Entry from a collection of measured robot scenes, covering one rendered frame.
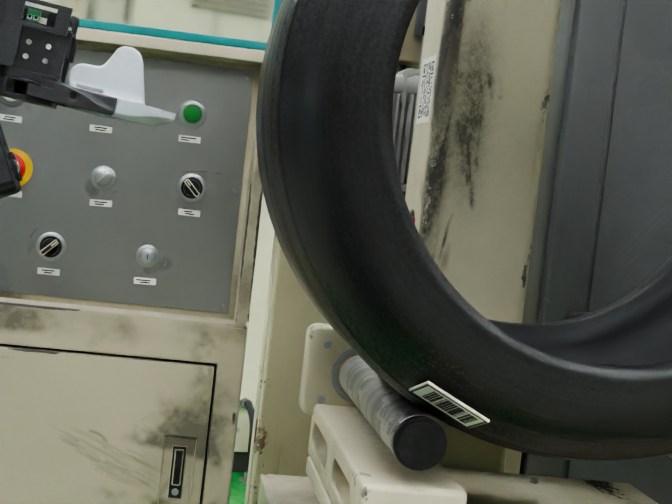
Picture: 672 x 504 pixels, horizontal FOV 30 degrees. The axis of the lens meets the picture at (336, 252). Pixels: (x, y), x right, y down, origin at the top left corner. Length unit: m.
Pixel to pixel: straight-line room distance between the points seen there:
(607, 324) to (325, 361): 0.30
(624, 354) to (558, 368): 0.31
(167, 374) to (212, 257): 0.17
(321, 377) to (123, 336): 0.42
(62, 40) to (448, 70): 0.49
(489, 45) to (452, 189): 0.16
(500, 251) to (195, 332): 0.49
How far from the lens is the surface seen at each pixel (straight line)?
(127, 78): 1.06
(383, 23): 0.98
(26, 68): 1.06
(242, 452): 4.74
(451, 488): 1.05
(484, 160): 1.40
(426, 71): 1.46
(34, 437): 1.73
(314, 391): 1.36
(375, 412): 1.12
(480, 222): 1.40
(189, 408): 1.71
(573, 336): 1.31
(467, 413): 1.01
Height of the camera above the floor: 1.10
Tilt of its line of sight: 3 degrees down
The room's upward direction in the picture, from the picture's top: 6 degrees clockwise
